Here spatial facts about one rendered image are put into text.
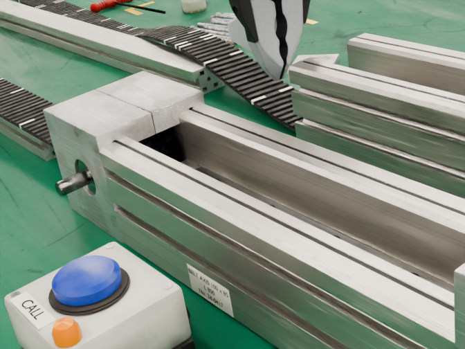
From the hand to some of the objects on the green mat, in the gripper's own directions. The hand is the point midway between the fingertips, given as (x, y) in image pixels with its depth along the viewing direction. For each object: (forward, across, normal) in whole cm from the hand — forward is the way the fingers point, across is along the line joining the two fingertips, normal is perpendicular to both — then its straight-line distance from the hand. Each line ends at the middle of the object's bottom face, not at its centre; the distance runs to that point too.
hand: (282, 68), depth 74 cm
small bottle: (+5, -20, -44) cm, 48 cm away
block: (+6, +20, +2) cm, 20 cm away
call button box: (+6, +30, +18) cm, 36 cm away
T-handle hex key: (+5, -14, -53) cm, 55 cm away
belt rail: (+6, 0, -62) cm, 62 cm away
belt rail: (+6, +19, -62) cm, 65 cm away
